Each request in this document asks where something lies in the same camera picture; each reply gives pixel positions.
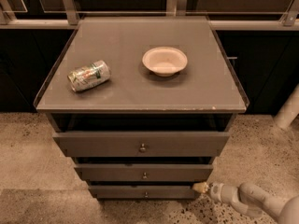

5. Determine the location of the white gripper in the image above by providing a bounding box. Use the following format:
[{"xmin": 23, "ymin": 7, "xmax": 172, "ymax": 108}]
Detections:
[{"xmin": 192, "ymin": 182, "xmax": 240, "ymax": 207}]

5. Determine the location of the grey drawer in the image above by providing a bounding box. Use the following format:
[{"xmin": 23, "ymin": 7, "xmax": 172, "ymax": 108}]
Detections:
[
  {"xmin": 89, "ymin": 186, "xmax": 199, "ymax": 200},
  {"xmin": 75, "ymin": 164, "xmax": 213, "ymax": 182},
  {"xmin": 53, "ymin": 132, "xmax": 229, "ymax": 158}
]

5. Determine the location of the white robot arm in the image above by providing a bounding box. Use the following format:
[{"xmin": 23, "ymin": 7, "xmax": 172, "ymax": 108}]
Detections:
[{"xmin": 192, "ymin": 182, "xmax": 299, "ymax": 224}]

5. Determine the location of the grey drawer cabinet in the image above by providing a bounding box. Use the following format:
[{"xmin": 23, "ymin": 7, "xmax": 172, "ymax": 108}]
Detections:
[{"xmin": 35, "ymin": 17, "xmax": 249, "ymax": 188}]

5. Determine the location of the white pole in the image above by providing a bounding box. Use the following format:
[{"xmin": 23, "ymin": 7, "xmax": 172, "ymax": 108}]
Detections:
[{"xmin": 274, "ymin": 84, "xmax": 299, "ymax": 129}]

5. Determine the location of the white paper bowl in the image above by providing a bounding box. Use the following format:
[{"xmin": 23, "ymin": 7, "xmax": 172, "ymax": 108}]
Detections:
[{"xmin": 142, "ymin": 47, "xmax": 188, "ymax": 77}]

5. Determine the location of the crushed green soda can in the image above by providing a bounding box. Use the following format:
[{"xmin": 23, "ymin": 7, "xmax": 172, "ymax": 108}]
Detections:
[{"xmin": 67, "ymin": 60, "xmax": 111, "ymax": 92}]

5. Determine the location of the metal railing frame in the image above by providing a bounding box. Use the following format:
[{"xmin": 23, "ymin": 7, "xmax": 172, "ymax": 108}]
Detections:
[{"xmin": 0, "ymin": 0, "xmax": 299, "ymax": 31}]

